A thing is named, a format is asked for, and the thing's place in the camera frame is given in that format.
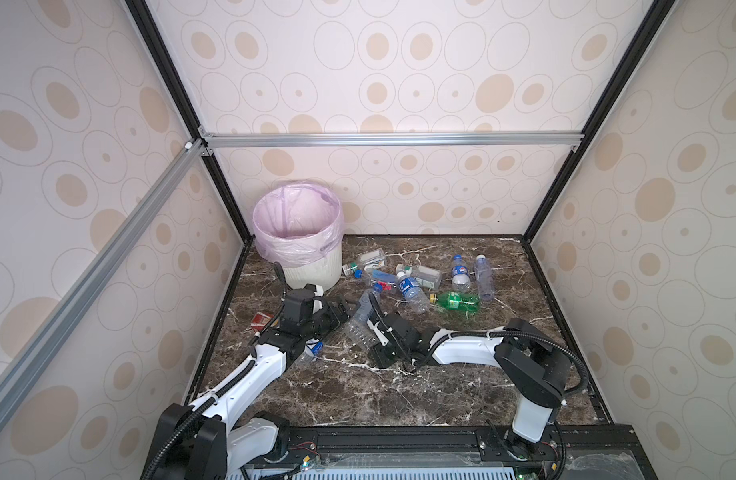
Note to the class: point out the crushed clear bottle white cap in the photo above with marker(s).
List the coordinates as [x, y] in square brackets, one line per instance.
[357, 328]

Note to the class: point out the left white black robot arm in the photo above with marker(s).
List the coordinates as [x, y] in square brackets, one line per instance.
[200, 440]

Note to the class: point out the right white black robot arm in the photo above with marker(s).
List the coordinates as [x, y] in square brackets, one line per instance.
[544, 372]

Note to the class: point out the small tea bottle red label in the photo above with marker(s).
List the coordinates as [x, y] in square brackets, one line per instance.
[259, 321]

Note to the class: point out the Fiji bottle blue cap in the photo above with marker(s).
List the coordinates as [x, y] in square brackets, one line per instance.
[376, 279]

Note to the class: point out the black frame post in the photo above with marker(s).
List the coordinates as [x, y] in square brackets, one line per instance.
[636, 49]
[144, 21]

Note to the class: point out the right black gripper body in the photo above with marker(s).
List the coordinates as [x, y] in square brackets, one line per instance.
[385, 355]

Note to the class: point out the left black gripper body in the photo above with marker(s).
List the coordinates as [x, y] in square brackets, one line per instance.
[320, 324]

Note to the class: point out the blue label bottle white cap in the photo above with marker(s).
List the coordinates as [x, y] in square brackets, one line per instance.
[412, 292]

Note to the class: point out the green bottle yellow cap right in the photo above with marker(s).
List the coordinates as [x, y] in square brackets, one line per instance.
[456, 301]

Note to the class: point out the horizontal aluminium rail back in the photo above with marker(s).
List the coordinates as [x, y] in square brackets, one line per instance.
[409, 139]

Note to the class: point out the pink bin liner bag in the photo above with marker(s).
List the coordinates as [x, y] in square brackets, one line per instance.
[298, 223]

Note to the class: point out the black frame post left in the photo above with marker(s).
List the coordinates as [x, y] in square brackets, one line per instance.
[144, 21]

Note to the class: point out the aluminium rail left wall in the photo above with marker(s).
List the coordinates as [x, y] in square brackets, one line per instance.
[43, 346]

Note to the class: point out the small Pepsi water bottle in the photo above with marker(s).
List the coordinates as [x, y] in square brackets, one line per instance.
[461, 279]

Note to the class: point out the small blue label bottle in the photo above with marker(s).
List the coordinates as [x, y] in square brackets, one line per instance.
[312, 351]

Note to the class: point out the black frame post right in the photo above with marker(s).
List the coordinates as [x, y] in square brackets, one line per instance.
[636, 49]

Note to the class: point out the flat clear bottle white cap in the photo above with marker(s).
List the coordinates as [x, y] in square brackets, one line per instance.
[427, 277]

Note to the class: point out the white plastic waste bin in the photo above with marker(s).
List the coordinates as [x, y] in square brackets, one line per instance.
[325, 270]

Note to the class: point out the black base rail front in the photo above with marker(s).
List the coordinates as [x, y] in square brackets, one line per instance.
[565, 452]

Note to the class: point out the clear bottle green band cap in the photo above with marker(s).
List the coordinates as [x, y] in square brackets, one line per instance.
[365, 262]

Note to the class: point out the clear bottle pale label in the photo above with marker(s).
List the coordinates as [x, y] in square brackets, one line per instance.
[484, 279]

